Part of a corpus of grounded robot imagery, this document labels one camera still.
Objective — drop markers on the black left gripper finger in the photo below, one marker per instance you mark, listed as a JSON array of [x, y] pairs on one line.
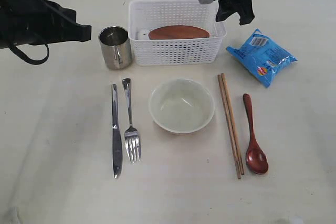
[[65, 28]]

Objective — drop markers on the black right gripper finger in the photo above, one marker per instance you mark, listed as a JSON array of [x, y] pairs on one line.
[[225, 9], [245, 11]]

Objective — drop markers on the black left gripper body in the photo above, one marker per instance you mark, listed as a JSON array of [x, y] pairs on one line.
[[34, 21]]

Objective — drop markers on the blue snack packet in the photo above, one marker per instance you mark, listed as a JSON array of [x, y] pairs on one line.
[[262, 57]]

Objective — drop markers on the white perforated plastic basket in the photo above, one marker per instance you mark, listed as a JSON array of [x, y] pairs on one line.
[[148, 15]]

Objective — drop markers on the shiny steel cup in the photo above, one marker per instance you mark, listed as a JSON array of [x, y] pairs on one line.
[[115, 46]]

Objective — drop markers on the dark plate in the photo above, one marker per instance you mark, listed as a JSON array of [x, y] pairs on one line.
[[178, 32]]

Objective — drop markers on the wooden chopstick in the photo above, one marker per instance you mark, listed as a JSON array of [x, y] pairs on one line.
[[229, 125], [233, 124]]

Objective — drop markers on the floral ceramic bowl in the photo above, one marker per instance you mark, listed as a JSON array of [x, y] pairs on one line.
[[181, 106]]

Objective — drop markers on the silver metal fork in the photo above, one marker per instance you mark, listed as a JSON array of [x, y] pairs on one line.
[[131, 135]]

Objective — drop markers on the silver metal knife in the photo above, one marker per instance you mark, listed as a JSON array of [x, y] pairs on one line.
[[117, 151]]

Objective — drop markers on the brown wooden spoon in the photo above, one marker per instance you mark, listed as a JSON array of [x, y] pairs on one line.
[[255, 158]]

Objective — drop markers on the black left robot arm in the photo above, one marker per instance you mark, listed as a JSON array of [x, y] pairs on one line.
[[38, 22]]

